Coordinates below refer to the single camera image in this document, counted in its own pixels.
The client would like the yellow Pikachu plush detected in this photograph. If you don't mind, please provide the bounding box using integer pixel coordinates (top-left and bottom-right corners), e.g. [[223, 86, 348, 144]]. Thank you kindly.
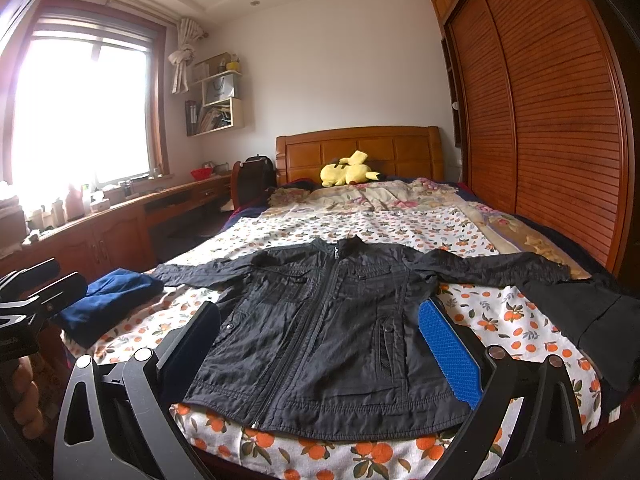
[[320, 151, 385, 188]]

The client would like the long wooden desk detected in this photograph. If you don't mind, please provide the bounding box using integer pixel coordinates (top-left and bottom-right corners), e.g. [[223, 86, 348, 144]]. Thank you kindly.
[[1, 176, 230, 282]]

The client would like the red bowl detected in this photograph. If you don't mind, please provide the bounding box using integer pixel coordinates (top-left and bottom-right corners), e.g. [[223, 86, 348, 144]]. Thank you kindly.
[[191, 167, 213, 181]]

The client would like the tied white curtain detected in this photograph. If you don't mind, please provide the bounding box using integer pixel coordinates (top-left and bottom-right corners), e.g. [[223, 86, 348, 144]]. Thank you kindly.
[[168, 18, 206, 94]]

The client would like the floral quilt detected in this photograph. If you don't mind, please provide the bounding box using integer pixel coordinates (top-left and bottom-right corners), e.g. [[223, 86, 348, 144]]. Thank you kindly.
[[265, 178, 589, 278]]

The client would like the white wall shelf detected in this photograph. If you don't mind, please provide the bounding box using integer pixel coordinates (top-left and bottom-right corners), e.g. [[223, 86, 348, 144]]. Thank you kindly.
[[184, 52, 244, 136]]

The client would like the orange print bed sheet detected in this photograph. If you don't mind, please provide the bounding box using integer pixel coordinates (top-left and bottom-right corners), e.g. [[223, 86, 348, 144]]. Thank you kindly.
[[63, 207, 603, 480]]

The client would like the wooden louvered wardrobe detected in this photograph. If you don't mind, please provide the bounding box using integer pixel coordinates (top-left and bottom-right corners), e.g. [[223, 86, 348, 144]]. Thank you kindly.
[[432, 0, 639, 285]]

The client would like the folded blue garment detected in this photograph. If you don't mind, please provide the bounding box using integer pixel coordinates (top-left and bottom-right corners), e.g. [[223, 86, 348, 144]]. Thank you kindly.
[[53, 269, 164, 349]]

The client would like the black garment at bed edge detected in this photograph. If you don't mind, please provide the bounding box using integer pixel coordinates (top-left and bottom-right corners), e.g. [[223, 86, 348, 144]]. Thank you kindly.
[[518, 217, 639, 394]]

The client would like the wooden headboard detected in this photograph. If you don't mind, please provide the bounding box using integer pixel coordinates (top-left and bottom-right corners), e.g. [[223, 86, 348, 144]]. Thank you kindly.
[[274, 124, 446, 188]]

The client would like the black jacket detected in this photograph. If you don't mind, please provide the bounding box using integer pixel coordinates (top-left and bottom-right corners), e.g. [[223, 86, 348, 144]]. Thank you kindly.
[[154, 237, 570, 441]]

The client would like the wooden chair with bag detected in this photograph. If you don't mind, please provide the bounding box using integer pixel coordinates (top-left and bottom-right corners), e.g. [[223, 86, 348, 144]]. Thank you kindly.
[[230, 155, 277, 209]]

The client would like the person's left hand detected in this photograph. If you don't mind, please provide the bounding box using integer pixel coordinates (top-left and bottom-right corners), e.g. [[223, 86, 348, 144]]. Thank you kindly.
[[12, 356, 44, 440]]

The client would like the window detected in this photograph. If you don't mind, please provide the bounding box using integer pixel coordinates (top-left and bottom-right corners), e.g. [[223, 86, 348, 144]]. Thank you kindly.
[[1, 0, 169, 205]]

